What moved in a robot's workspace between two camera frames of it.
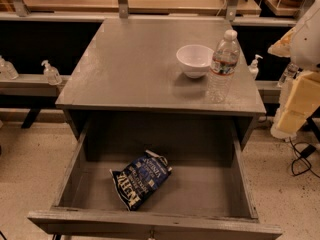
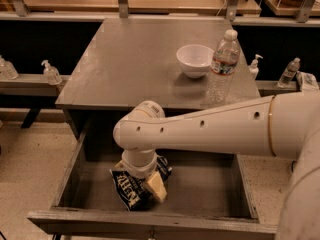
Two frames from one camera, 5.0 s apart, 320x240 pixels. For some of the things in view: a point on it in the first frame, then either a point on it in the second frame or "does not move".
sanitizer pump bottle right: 253,69 does not move
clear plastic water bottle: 223,67 does not move
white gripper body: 307,47 to 142,171
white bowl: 195,60 does not move
